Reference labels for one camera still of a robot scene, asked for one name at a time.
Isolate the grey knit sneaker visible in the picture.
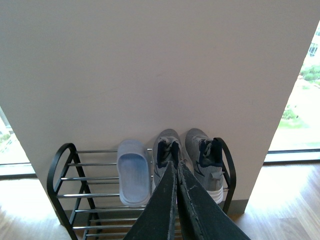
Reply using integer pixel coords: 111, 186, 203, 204
151, 128, 194, 193
184, 128, 224, 204

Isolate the light blue slipper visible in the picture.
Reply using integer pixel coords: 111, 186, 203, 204
116, 139, 151, 208

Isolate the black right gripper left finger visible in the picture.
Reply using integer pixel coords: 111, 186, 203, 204
124, 162, 177, 240

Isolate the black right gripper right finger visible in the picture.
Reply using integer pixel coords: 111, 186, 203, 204
178, 161, 249, 240

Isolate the black metal shoe rack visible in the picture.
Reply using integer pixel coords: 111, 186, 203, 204
46, 137, 237, 240

